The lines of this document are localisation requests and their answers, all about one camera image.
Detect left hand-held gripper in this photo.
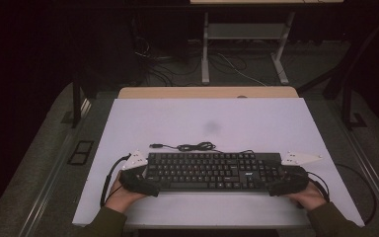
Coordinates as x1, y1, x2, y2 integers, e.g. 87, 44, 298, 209
118, 149, 161, 198

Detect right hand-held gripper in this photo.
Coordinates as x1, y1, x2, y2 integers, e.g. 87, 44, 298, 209
266, 150, 324, 198

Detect black computer keyboard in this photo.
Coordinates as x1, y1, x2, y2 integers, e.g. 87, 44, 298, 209
143, 151, 285, 194

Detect person's left hand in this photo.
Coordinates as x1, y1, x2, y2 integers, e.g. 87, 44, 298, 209
104, 171, 147, 214

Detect person's right hand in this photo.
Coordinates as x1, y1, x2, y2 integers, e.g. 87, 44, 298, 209
284, 181, 328, 211

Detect black metal stand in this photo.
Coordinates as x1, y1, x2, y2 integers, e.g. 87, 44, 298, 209
72, 73, 98, 129
297, 13, 379, 131

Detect wooden table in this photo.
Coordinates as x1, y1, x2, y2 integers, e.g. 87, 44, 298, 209
117, 86, 300, 99

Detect right hand-held gripper cable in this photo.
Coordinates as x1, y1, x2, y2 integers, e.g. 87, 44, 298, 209
305, 171, 331, 203

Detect black floor socket frame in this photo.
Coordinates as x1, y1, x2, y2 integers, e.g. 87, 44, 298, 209
67, 140, 96, 166

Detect black keyboard cable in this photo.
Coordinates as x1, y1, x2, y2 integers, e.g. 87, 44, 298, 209
149, 141, 255, 155

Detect black looped cable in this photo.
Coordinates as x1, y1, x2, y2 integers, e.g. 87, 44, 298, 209
335, 162, 378, 226

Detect black floor cables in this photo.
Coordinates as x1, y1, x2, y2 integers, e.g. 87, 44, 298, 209
132, 36, 211, 87

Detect white floor cable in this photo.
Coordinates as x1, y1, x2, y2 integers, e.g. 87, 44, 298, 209
216, 52, 267, 87

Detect grey metal desk frame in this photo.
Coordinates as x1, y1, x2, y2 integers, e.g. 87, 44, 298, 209
200, 12, 296, 86

